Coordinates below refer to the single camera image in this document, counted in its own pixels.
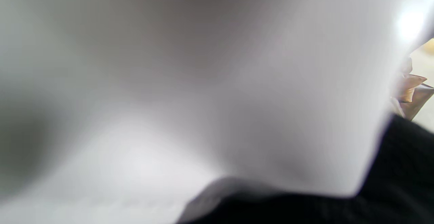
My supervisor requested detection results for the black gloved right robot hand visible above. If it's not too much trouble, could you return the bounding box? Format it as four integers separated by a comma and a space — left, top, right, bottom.
176, 115, 434, 224

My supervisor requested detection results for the cream white cosmetics bag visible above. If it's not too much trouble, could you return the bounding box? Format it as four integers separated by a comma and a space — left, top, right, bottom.
0, 0, 434, 224

